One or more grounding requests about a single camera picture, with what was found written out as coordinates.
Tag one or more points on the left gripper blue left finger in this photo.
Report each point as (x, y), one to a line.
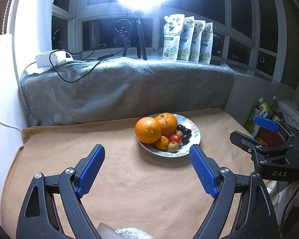
(39, 217)

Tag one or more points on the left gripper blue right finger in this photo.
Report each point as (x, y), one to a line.
(255, 217)

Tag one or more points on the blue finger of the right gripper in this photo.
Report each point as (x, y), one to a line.
(254, 147)
(283, 128)

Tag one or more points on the dark plum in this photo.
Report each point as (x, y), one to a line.
(181, 128)
(185, 138)
(187, 131)

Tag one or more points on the brown kiwi berry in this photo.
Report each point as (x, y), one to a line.
(179, 133)
(173, 146)

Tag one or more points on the red tomato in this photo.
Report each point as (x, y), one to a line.
(175, 138)

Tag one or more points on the large rough orange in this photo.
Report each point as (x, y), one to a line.
(168, 123)

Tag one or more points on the small mandarin with stem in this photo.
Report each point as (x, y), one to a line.
(162, 143)

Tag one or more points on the large smooth orange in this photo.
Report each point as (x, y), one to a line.
(148, 130)

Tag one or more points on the white gloved right hand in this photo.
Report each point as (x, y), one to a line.
(285, 200)

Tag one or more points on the green snack package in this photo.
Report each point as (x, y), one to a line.
(262, 109)

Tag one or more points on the white floral plate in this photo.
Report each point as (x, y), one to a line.
(194, 138)

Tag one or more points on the tan blanket mat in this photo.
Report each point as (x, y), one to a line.
(134, 188)

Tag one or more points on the refill pouch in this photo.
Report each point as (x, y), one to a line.
(199, 26)
(172, 31)
(186, 38)
(206, 44)

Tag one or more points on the grey blanket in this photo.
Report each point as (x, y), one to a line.
(79, 92)

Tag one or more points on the white power strip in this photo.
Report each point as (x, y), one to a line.
(52, 58)

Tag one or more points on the black tripod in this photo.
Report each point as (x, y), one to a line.
(140, 39)

